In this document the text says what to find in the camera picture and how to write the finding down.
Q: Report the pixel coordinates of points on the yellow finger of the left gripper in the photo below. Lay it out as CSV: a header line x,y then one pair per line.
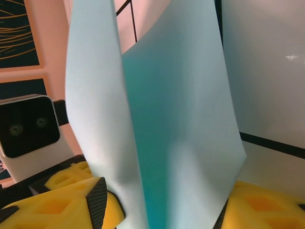
x,y
66,176

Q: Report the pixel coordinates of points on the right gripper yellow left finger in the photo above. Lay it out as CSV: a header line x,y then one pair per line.
x,y
47,212

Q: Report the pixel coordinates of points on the light blue cloth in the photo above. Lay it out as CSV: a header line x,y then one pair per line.
x,y
166,119

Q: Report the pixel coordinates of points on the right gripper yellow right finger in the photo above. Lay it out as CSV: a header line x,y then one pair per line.
x,y
262,210

